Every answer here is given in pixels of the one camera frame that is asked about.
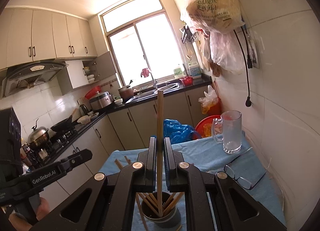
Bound blue plastic bag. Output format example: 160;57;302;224
163;119;202;144

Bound wooden chopstick seven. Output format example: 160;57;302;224
156;90;164;217

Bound brown cooking pot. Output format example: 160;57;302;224
118;80;134;102

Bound kitchen window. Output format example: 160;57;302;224
101;0;183;87

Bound wooden chopstick three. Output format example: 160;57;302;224
163;193;184;216

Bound wooden chopstick one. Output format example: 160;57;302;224
138;193;159;216

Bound red small basket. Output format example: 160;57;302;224
180;76;193;87

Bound white pink plastic bag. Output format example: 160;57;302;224
199;31;245;77

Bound range hood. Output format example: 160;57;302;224
1;60;68;98

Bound orange trash bag bin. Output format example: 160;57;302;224
198;85;222;116

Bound yellowish plastic bag hanging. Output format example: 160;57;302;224
185;0;245;34

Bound upper kitchen cabinets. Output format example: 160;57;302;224
1;9;116;94

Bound wooden chopstick nine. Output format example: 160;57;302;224
124;156;131;164

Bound lower kitchen cabinets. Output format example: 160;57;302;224
40;85;207;209

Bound silver rice cooker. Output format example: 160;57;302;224
89;92;114;111

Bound wooden chopstick ten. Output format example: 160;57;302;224
144;193;158;209

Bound wooden chopstick five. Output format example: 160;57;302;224
149;193;158;204

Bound black power cable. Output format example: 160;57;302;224
233;26;253;107

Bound blue towel table cloth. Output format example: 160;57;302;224
99;135;286;230

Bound red plastic basin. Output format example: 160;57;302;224
195;115;221;138

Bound wooden chopstick four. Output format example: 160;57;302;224
136;194;149;231

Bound clear glass beer mug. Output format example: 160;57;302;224
211;110;242;154

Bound steel kettle pot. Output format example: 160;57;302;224
27;119;49;150

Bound black wok pan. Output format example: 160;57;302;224
50;115;78;133

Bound dark grey utensil holder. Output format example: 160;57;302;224
141;191;181;229

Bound person left hand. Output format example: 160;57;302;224
9;197;50;231

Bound kitchen cabinets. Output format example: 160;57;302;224
40;85;207;209
1;9;116;94

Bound black frame eyeglasses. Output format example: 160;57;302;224
223;147;269;190

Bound wall power strip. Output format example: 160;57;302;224
247;33;259;69

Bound wooden chopstick eight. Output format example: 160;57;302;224
114;159;123;170

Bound wooden chopstick two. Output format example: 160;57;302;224
163;193;176;209

